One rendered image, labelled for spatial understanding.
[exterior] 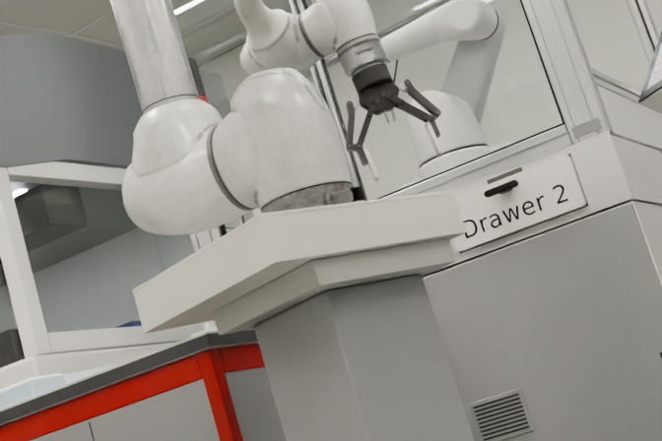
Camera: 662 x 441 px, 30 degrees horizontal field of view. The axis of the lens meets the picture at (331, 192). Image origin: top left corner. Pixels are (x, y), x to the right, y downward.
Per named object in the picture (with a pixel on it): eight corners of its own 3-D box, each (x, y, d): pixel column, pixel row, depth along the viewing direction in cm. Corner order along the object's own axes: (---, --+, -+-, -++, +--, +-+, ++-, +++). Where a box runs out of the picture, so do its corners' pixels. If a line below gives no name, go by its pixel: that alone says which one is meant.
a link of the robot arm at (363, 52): (379, 30, 244) (391, 56, 243) (375, 43, 253) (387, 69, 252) (337, 45, 243) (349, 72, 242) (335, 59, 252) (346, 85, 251)
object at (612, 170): (632, 198, 243) (608, 130, 246) (220, 349, 287) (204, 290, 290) (725, 215, 327) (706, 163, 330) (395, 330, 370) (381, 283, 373)
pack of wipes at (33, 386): (70, 392, 247) (65, 370, 248) (33, 399, 239) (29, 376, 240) (22, 411, 255) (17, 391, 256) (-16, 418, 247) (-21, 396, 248)
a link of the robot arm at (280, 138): (324, 177, 188) (285, 45, 192) (229, 218, 196) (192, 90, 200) (371, 184, 202) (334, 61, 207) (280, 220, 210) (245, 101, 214)
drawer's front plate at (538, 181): (585, 205, 246) (566, 154, 248) (457, 252, 258) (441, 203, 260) (587, 205, 247) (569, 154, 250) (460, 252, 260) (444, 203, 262)
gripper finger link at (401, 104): (380, 101, 248) (383, 94, 249) (430, 126, 248) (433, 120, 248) (382, 95, 244) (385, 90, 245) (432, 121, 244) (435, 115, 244)
